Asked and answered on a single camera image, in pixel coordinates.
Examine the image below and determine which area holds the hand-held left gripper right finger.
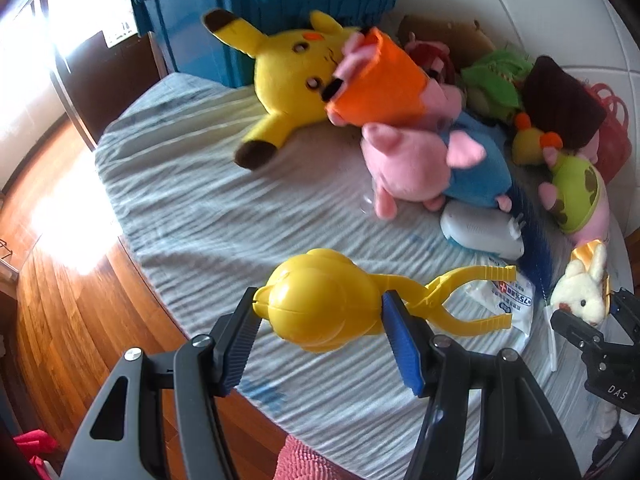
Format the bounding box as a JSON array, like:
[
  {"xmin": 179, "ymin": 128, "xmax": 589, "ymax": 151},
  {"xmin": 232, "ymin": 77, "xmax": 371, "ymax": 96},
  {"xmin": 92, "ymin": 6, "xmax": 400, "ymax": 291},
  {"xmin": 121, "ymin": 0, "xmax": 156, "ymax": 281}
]
[{"xmin": 380, "ymin": 290, "xmax": 583, "ymax": 480}]

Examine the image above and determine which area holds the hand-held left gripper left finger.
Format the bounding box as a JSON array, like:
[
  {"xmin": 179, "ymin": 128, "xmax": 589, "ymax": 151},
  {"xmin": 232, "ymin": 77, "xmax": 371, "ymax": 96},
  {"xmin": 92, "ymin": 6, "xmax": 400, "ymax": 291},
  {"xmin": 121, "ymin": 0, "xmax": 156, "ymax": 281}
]
[{"xmin": 60, "ymin": 287, "xmax": 263, "ymax": 480}]

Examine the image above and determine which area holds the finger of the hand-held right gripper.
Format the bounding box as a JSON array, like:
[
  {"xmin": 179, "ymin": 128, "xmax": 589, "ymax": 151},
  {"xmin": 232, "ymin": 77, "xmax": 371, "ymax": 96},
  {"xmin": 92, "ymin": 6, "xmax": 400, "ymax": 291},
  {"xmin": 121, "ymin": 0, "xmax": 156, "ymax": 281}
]
[
  {"xmin": 550, "ymin": 309, "xmax": 608, "ymax": 351},
  {"xmin": 609, "ymin": 287, "xmax": 640, "ymax": 346}
]

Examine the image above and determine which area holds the white rabbit plush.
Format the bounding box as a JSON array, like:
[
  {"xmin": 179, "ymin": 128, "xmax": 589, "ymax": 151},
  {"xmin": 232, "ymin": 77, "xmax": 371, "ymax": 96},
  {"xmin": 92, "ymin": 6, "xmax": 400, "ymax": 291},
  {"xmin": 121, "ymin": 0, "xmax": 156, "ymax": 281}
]
[{"xmin": 550, "ymin": 240, "xmax": 613, "ymax": 328}]

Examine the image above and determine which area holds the yellow snowball clamp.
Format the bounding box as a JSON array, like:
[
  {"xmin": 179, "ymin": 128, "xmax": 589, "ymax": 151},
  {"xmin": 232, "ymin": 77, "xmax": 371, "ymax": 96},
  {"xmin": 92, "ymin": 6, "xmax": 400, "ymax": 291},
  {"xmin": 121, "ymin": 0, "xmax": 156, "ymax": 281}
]
[{"xmin": 252, "ymin": 247, "xmax": 518, "ymax": 356}]

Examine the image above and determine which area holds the white printed wipes packet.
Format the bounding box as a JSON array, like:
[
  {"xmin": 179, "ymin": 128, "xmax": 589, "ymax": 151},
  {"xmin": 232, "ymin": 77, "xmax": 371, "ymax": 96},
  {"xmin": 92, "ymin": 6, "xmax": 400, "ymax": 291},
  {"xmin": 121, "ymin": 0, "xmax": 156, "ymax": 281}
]
[{"xmin": 462, "ymin": 255, "xmax": 536, "ymax": 336}]

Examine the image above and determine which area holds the pink chenille mat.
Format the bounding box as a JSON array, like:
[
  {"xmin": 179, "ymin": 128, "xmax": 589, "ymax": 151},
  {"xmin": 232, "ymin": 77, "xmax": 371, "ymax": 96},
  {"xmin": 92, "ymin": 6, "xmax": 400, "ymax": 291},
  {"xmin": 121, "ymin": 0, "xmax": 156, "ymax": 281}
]
[{"xmin": 280, "ymin": 435, "xmax": 381, "ymax": 480}]

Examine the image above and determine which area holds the pink plush with green shell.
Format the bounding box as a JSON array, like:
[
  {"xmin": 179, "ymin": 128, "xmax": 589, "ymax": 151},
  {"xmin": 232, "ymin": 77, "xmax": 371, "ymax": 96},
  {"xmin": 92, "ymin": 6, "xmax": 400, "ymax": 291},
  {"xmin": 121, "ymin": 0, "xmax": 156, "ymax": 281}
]
[{"xmin": 537, "ymin": 152, "xmax": 611, "ymax": 246}]

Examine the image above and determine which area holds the white plastic device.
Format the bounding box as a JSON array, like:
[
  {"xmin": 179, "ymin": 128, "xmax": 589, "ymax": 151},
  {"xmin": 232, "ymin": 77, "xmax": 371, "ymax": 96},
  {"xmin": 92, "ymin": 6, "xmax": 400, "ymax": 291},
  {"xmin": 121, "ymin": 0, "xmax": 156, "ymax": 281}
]
[{"xmin": 440, "ymin": 202, "xmax": 526, "ymax": 261}]

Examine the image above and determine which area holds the red plastic basket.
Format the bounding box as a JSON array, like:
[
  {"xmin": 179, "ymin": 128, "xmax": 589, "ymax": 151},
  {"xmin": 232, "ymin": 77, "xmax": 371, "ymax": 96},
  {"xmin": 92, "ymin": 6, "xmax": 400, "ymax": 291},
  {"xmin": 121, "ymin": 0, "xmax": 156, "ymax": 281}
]
[{"xmin": 582, "ymin": 82, "xmax": 633, "ymax": 183}]

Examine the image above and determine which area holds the pink pig plush blue shirt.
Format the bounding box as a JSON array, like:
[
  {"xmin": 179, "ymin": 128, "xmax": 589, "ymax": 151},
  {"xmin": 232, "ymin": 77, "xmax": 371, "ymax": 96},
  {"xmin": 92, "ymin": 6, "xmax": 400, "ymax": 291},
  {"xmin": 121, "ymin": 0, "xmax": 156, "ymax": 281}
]
[{"xmin": 360, "ymin": 112, "xmax": 513, "ymax": 221}]

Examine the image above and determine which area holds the yellow-green plush with orange feet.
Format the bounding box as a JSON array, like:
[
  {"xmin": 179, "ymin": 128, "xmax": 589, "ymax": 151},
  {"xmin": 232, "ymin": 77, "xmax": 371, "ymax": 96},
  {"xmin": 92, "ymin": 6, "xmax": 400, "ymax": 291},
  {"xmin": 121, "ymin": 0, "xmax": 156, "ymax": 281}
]
[{"xmin": 511, "ymin": 112, "xmax": 563, "ymax": 166}]

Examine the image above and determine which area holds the dark brown plush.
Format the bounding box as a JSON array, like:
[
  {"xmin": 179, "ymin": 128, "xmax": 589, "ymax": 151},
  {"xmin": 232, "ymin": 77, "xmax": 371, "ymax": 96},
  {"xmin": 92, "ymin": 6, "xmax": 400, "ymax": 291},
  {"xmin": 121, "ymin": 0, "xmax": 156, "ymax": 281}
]
[{"xmin": 522, "ymin": 56, "xmax": 608, "ymax": 153}]

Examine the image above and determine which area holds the red cloth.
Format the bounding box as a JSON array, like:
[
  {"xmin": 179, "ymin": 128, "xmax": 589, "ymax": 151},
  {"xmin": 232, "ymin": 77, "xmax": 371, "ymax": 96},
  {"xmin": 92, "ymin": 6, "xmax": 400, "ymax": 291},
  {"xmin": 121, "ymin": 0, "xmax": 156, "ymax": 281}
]
[{"xmin": 12, "ymin": 430, "xmax": 58, "ymax": 480}]

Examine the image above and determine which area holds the pink plush with orange hat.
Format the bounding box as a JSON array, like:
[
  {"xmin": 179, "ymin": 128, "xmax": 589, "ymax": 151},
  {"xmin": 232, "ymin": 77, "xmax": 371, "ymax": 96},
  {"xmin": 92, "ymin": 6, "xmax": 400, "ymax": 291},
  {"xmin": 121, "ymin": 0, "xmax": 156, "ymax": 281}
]
[{"xmin": 325, "ymin": 27, "xmax": 468, "ymax": 131}]

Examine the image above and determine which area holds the yellow mouse plush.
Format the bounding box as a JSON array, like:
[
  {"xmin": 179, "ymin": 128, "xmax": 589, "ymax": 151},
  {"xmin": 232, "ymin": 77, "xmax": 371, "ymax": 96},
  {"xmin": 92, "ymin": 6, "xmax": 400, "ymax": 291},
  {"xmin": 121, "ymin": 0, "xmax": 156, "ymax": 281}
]
[{"xmin": 202, "ymin": 8, "xmax": 361, "ymax": 170}]

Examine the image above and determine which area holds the red-haired doll plush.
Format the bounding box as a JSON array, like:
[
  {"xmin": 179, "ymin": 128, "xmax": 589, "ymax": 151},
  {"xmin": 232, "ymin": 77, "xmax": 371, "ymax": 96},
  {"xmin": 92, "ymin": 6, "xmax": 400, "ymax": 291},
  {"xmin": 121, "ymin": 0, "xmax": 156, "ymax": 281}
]
[{"xmin": 405, "ymin": 35, "xmax": 458, "ymax": 86}]

